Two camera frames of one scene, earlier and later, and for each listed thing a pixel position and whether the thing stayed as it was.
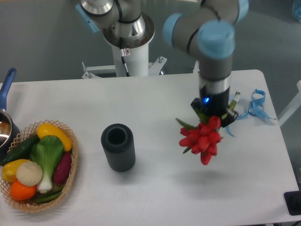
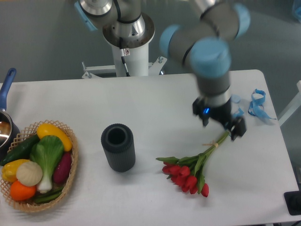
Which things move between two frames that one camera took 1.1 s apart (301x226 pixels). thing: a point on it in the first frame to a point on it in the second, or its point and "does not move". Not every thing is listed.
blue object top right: x=297 y=13 does not move
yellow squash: x=46 y=129 does not move
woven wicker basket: x=27 y=133 does not move
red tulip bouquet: x=203 y=138 to x=187 y=172
